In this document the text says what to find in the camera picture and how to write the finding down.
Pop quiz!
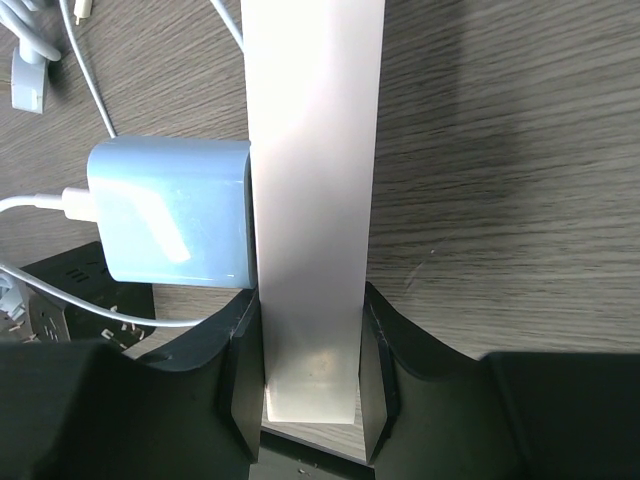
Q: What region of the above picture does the black cube adapter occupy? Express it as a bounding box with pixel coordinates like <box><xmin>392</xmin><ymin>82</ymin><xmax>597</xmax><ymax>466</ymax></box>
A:
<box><xmin>22</xmin><ymin>241</ymin><xmax>155</xmax><ymax>351</ymax></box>

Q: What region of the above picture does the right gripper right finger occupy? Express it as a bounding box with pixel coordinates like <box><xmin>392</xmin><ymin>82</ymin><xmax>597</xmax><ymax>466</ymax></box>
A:
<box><xmin>359</xmin><ymin>286</ymin><xmax>639</xmax><ymax>479</ymax></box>

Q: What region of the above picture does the white power strip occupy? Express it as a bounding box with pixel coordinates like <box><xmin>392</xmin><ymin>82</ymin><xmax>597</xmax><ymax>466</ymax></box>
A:
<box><xmin>241</xmin><ymin>1</ymin><xmax>385</xmax><ymax>424</ymax></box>

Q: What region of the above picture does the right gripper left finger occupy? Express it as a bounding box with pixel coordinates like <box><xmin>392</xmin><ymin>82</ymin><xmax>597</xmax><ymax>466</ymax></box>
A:
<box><xmin>1</xmin><ymin>290</ymin><xmax>263</xmax><ymax>479</ymax></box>

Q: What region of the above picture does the blue usb charger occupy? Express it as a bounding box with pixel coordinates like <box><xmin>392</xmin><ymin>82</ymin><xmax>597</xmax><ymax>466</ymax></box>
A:
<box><xmin>87</xmin><ymin>136</ymin><xmax>256</xmax><ymax>289</ymax></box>

